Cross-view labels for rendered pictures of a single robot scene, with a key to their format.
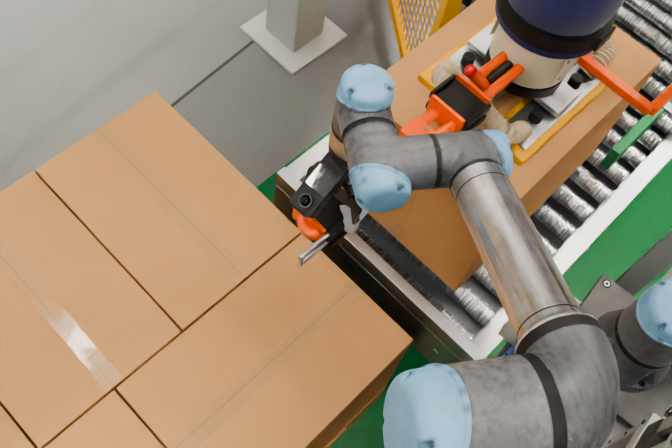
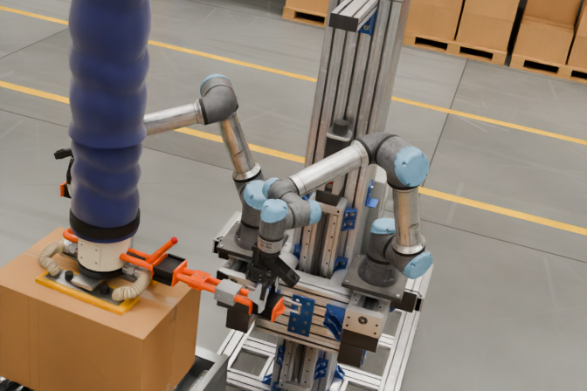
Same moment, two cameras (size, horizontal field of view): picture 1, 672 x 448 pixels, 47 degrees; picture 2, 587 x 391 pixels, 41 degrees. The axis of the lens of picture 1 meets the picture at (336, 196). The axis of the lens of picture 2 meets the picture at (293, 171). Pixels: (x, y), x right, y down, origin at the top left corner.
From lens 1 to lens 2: 2.28 m
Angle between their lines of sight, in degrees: 74
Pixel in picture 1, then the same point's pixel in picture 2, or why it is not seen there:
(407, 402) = (412, 161)
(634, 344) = not seen: hidden behind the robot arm
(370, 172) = (313, 206)
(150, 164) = not seen: outside the picture
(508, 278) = (345, 162)
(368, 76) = (272, 203)
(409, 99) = (140, 317)
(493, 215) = (319, 169)
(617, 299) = (227, 243)
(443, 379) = (403, 153)
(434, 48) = (90, 312)
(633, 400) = not seen: hidden behind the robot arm
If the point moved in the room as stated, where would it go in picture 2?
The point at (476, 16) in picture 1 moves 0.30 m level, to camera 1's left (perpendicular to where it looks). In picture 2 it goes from (51, 297) to (44, 359)
